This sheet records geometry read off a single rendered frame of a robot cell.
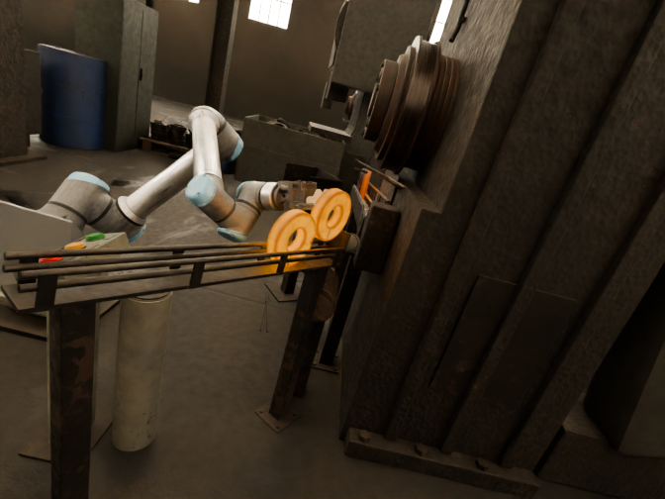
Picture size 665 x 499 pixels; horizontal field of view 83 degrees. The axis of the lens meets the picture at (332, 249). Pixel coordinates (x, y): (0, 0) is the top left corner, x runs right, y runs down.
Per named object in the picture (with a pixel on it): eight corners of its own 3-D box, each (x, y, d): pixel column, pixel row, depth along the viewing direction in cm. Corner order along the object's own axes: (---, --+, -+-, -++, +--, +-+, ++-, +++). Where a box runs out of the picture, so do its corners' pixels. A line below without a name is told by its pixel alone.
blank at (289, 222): (324, 217, 103) (315, 212, 104) (289, 208, 89) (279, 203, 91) (304, 267, 105) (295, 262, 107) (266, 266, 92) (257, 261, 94)
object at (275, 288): (290, 278, 237) (318, 167, 212) (310, 300, 218) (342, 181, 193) (260, 279, 226) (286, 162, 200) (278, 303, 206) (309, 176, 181)
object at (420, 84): (387, 164, 168) (422, 50, 152) (400, 184, 124) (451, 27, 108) (373, 160, 168) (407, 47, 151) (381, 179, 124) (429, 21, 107)
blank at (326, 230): (358, 194, 111) (349, 190, 113) (330, 188, 98) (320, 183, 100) (339, 242, 115) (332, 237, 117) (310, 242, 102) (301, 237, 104)
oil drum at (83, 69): (118, 148, 426) (123, 62, 395) (83, 152, 370) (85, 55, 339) (65, 134, 423) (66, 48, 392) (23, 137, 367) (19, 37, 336)
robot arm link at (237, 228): (205, 225, 116) (226, 193, 121) (230, 246, 124) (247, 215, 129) (224, 227, 110) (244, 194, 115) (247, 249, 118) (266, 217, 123)
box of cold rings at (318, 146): (327, 195, 475) (343, 133, 448) (328, 214, 398) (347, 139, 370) (246, 175, 464) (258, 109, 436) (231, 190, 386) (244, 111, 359)
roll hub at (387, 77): (372, 139, 155) (393, 66, 146) (377, 145, 129) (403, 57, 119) (359, 136, 155) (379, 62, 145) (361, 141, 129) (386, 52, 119)
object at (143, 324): (162, 424, 120) (181, 282, 102) (143, 456, 109) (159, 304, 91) (126, 415, 119) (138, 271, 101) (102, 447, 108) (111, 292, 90)
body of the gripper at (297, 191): (302, 182, 107) (272, 180, 114) (302, 212, 109) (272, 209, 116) (319, 182, 113) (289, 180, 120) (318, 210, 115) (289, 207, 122)
